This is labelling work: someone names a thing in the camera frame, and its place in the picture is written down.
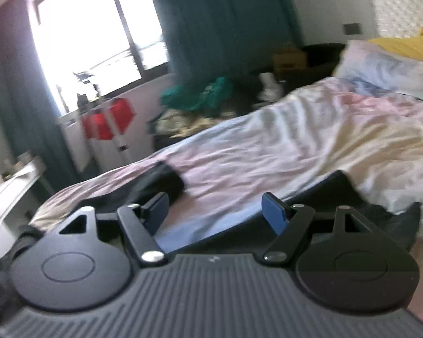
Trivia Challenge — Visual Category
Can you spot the pile of light clothes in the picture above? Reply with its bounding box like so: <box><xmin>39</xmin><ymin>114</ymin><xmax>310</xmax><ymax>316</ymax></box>
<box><xmin>154</xmin><ymin>107</ymin><xmax>247</xmax><ymax>139</ymax></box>

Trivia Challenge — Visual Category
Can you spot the pile of green clothes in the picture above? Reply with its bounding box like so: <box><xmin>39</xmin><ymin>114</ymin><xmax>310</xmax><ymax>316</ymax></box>
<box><xmin>160</xmin><ymin>76</ymin><xmax>235</xmax><ymax>113</ymax></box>

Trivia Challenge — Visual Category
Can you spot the window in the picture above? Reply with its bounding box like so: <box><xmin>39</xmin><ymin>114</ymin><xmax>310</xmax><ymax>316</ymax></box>
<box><xmin>27</xmin><ymin>0</ymin><xmax>170</xmax><ymax>117</ymax></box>

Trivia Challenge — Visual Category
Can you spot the black garment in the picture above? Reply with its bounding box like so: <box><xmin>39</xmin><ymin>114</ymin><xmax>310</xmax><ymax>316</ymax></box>
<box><xmin>0</xmin><ymin>161</ymin><xmax>422</xmax><ymax>324</ymax></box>

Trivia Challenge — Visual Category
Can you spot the white cabinet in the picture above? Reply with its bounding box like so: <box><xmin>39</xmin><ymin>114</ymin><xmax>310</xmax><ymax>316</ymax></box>
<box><xmin>58</xmin><ymin>107</ymin><xmax>156</xmax><ymax>174</ymax></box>

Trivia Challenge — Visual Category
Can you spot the white tufted headboard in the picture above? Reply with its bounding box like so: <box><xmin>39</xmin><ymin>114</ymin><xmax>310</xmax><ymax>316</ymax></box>
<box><xmin>371</xmin><ymin>0</ymin><xmax>423</xmax><ymax>39</ymax></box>

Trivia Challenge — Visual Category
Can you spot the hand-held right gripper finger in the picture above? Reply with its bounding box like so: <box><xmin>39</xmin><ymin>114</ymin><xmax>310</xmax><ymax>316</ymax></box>
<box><xmin>56</xmin><ymin>192</ymin><xmax>170</xmax><ymax>265</ymax></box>

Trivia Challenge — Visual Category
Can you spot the teal curtain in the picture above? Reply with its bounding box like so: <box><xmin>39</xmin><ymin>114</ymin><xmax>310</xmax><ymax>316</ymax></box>
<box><xmin>0</xmin><ymin>0</ymin><xmax>69</xmax><ymax>184</ymax></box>
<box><xmin>143</xmin><ymin>0</ymin><xmax>305</xmax><ymax>90</ymax></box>

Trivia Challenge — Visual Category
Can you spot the pastel tie-dye duvet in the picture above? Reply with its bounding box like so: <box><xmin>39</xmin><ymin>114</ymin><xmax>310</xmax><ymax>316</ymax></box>
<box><xmin>30</xmin><ymin>75</ymin><xmax>423</xmax><ymax>254</ymax></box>

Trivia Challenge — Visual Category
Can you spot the pastel tie-dye pillow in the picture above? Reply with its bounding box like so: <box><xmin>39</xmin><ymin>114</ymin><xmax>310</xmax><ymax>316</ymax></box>
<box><xmin>333</xmin><ymin>39</ymin><xmax>423</xmax><ymax>95</ymax></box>

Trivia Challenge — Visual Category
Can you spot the white desk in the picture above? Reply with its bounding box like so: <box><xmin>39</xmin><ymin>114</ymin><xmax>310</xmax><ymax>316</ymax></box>
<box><xmin>0</xmin><ymin>155</ymin><xmax>48</xmax><ymax>250</ymax></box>

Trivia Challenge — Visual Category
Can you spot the brown box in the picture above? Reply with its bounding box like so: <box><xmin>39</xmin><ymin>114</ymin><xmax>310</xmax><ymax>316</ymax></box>
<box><xmin>272</xmin><ymin>44</ymin><xmax>308</xmax><ymax>72</ymax></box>

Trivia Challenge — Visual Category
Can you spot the yellow blanket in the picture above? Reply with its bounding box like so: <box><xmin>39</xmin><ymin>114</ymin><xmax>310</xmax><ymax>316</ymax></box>
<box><xmin>368</xmin><ymin>26</ymin><xmax>423</xmax><ymax>65</ymax></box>

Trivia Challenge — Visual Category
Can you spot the white cloth item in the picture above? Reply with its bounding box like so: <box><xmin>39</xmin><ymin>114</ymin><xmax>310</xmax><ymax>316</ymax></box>
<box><xmin>257</xmin><ymin>72</ymin><xmax>286</xmax><ymax>101</ymax></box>

